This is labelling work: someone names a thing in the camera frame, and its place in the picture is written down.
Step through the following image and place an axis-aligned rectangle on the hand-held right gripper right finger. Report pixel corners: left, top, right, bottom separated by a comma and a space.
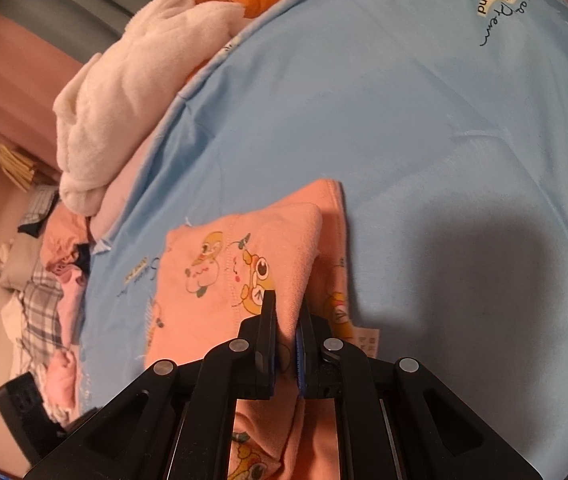
294, 305, 544, 480

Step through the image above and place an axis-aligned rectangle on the black box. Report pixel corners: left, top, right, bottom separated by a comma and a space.
0, 371, 73, 462

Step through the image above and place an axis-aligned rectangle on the light pink cloth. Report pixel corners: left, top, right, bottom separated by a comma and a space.
54, 274, 91, 352

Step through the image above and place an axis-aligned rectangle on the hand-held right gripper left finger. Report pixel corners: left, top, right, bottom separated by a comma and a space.
24, 290, 279, 480

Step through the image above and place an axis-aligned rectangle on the beige paper bundle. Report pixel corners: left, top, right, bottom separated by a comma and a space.
0, 141, 38, 192

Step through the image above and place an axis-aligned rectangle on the pink curtain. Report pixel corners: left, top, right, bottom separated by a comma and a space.
0, 10, 115, 173

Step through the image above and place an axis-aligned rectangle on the dark striped cloth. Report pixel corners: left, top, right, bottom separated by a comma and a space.
17, 184, 61, 237

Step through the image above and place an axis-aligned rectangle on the blue floral blanket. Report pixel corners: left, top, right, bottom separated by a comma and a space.
76, 0, 568, 480

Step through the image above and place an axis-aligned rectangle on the dark blue cloth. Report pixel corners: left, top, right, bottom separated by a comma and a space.
74, 244, 92, 276

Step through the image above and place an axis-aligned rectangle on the orange cartoon print shirt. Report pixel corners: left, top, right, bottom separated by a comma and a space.
144, 178, 382, 480

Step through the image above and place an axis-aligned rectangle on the salmon crumpled cloth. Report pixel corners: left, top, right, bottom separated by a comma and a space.
41, 209, 96, 272

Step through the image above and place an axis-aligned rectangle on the folded pink cloth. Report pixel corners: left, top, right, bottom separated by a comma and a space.
43, 349, 84, 413

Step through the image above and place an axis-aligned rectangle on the white plush goose toy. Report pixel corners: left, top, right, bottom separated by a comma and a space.
53, 0, 309, 216

